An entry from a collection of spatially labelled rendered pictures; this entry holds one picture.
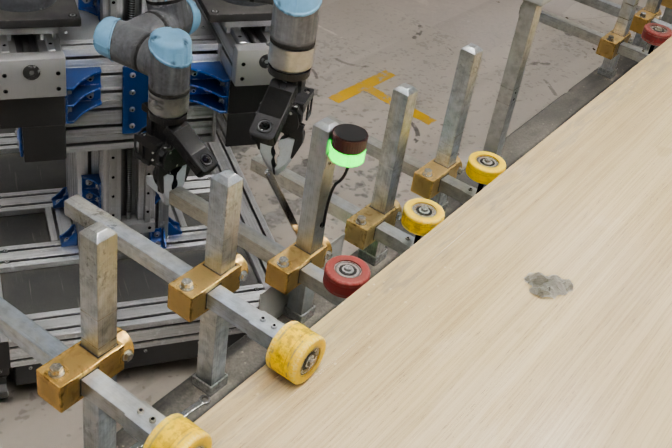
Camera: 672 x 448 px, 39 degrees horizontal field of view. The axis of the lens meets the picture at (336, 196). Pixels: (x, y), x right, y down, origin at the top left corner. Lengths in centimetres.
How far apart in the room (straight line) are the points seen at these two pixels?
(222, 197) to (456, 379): 46
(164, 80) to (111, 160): 76
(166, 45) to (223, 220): 39
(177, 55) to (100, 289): 55
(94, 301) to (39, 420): 131
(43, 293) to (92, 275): 134
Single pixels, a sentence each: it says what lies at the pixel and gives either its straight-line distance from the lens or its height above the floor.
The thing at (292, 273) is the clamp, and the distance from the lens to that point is 170.
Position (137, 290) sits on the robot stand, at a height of 21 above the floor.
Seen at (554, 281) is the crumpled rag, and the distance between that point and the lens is 174.
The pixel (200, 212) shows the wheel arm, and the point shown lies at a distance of 184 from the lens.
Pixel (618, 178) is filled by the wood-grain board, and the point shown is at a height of 90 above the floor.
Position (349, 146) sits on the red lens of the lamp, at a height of 113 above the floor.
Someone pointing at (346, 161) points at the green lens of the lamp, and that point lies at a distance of 158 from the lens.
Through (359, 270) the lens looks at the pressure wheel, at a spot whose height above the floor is 90.
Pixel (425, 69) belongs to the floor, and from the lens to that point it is 436.
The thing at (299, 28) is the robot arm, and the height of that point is 129.
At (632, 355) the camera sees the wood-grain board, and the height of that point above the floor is 90.
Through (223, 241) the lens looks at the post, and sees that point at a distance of 148.
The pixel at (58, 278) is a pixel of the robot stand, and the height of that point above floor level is 21.
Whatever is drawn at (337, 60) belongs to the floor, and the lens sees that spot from 431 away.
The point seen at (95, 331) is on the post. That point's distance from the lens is 136.
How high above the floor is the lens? 196
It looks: 35 degrees down
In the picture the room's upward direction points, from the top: 9 degrees clockwise
